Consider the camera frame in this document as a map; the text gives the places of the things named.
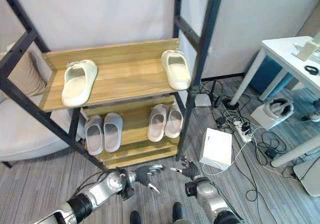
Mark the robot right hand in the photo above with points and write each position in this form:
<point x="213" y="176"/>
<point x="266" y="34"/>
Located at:
<point x="190" y="169"/>

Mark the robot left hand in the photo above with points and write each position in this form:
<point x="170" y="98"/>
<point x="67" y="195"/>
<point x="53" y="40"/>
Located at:
<point x="146" y="174"/>

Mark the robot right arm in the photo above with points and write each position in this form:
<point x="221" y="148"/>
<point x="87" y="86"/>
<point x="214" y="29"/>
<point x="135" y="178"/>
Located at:
<point x="212" y="199"/>

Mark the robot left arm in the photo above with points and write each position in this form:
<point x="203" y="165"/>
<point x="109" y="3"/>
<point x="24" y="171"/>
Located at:
<point x="87" y="196"/>

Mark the black metal wooden shoe rack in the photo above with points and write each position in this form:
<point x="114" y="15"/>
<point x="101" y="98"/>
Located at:
<point x="117" y="69"/>

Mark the white cardboard box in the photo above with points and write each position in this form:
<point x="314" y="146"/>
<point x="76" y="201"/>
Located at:
<point x="216" y="146"/>

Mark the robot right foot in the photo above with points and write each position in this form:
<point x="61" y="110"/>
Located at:
<point x="178" y="211"/>

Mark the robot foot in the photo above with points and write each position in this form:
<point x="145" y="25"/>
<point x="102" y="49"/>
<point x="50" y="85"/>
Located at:
<point x="178" y="211"/>
<point x="135" y="217"/>

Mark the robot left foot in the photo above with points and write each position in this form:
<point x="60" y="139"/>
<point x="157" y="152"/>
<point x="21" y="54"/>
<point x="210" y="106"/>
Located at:
<point x="135" y="217"/>

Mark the beige slipper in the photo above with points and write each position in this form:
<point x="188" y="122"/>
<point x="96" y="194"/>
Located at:
<point x="157" y="122"/>
<point x="174" y="121"/>

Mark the grey slipper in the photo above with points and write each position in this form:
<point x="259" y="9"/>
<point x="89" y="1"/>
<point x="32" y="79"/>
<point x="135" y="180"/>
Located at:
<point x="94" y="135"/>
<point x="112" y="131"/>

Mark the white power strip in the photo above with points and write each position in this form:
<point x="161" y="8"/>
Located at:
<point x="243" y="131"/>

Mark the small white router box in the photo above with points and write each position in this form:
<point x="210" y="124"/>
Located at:
<point x="203" y="100"/>

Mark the black power adapter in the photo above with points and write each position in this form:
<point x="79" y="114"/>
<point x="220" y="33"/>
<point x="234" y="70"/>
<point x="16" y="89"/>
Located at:
<point x="270" y="152"/>

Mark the cream slipper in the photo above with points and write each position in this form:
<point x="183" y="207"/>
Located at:
<point x="78" y="82"/>
<point x="175" y="69"/>

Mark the white VR headset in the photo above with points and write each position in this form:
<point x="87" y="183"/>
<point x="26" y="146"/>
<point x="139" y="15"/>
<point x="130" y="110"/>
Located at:
<point x="280" y="108"/>

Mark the white chair base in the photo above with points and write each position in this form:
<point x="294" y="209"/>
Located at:
<point x="308" y="176"/>

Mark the blue storage box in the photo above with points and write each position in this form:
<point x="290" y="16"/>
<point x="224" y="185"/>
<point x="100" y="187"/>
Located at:
<point x="268" y="76"/>

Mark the grey armchair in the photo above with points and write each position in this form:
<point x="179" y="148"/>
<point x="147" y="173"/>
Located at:
<point x="27" y="124"/>

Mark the white table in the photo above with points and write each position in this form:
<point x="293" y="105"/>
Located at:
<point x="287" y="59"/>

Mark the white phone stand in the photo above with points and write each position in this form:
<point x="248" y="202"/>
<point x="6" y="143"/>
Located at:
<point x="306" y="50"/>

